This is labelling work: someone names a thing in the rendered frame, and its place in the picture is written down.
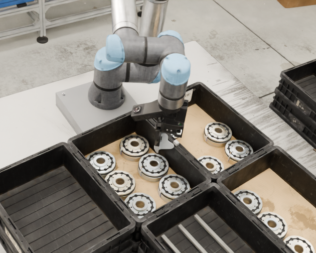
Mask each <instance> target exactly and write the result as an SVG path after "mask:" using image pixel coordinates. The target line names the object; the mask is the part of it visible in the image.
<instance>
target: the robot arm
mask: <svg viewBox="0 0 316 253"><path fill-rule="evenodd" d="M168 2H169V0H143V7H142V14H141V21H140V28H139V33H138V22H137V11H136V0H111V16H112V35H108V36H107V38H106V46H105V47H103V48H101V49H100V50H98V52H97V53H96V55H95V60H94V77H93V82H92V84H91V86H90V88H89V90H88V100H89V101H90V103H91V104H92V105H93V106H95V107H96V108H99V109H103V110H113V109H117V108H119V107H120V106H122V105H123V103H124V101H125V91H124V88H123V84H122V83H123V82H128V83H147V84H152V83H159V82H160V87H159V94H158V101H154V102H149V103H143V104H138V105H134V106H133V108H132V112H131V117H132V118H133V119H134V121H139V120H145V119H151V118H157V121H156V128H155V131H156V137H155V143H154V149H155V151H156V153H158V152H159V150H160V149H172V148H173V147H174V144H173V143H171V142H169V141H168V135H167V134H165V133H169V134H172V135H174V137H178V138H182V134H183V129H184V124H185V118H186V114H187V109H188V102H189V100H185V95H186V90H187V85H188V80H189V77H190V73H191V64H190V61H189V60H188V59H187V57H186V56H185V47H184V44H183V40H182V37H181V35H180V34H179V33H178V32H176V31H173V30H167V31H164V32H163V29H164V23H165V18H166V13H167V7H168ZM181 130H182V133H181ZM162 132H163V133H162ZM177 133H181V135H179V134H177ZM161 136H162V140H161Z"/></svg>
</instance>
